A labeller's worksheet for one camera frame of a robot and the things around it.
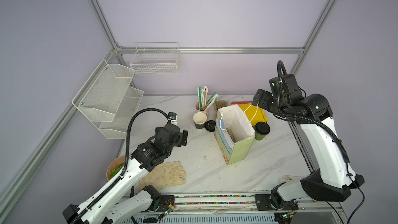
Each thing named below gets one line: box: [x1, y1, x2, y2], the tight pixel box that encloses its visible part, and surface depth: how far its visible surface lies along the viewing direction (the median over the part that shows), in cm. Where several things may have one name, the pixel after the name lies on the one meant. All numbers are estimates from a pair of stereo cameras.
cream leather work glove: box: [138, 160, 187, 191], surface depth 83 cm
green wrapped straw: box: [198, 87, 203, 111], surface depth 103 cm
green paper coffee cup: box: [254, 130, 266, 141], surface depth 94 cm
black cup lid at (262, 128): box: [251, 121, 271, 136], surface depth 90 cm
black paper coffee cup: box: [192, 112, 208, 131], surface depth 98 cm
